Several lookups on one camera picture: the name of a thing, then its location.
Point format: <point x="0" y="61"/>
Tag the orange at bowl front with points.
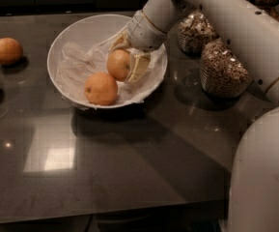
<point x="101" y="88"/>

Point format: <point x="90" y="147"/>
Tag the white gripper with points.
<point x="144" y="34"/>

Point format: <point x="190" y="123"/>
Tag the orange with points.
<point x="101" y="88"/>
<point x="10" y="51"/>
<point x="118" y="64"/>

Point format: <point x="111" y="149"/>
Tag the glass jar with pale cereal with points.
<point x="194" y="32"/>

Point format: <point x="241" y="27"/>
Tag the large glass cereal jar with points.
<point x="222" y="70"/>

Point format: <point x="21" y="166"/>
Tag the white plastic bag liner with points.
<point x="70" y="63"/>

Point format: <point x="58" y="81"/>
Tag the white bowl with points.
<point x="96" y="27"/>

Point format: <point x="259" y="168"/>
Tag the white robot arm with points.
<point x="253" y="36"/>

